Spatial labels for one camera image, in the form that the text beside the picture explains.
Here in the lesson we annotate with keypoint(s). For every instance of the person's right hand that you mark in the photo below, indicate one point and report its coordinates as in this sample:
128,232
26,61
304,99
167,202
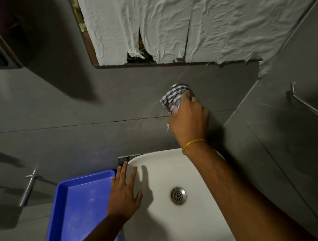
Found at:
190,121

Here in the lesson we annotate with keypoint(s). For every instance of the person's left hand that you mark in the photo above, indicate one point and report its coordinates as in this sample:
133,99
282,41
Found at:
123,196

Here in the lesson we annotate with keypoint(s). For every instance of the checkered cleaning cloth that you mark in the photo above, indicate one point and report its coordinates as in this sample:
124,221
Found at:
172,96

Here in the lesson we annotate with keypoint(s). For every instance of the person's right forearm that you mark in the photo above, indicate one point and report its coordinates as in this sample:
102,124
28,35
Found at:
238,198

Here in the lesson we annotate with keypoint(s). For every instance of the yellow wristband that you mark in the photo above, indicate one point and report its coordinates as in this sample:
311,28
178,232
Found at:
192,142

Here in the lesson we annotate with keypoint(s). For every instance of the dark granite vanity counter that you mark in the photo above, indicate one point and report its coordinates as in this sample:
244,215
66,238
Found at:
124,160

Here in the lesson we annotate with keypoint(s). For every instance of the blue plastic tray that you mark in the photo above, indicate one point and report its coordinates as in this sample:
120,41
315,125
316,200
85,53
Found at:
79,208

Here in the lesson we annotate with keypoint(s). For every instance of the white ceramic sink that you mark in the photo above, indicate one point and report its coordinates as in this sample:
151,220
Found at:
161,223

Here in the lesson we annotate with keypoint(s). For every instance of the metal sink drain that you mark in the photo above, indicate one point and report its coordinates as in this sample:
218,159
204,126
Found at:
178,196

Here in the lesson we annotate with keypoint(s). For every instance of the chrome bidet sprayer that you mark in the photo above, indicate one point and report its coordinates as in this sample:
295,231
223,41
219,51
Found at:
28,188

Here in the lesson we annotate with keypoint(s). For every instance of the white crumpled paper covering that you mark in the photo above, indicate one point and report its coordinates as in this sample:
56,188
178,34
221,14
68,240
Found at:
218,27

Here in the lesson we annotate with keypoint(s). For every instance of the chrome towel bar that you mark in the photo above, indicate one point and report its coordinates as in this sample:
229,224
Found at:
301,99

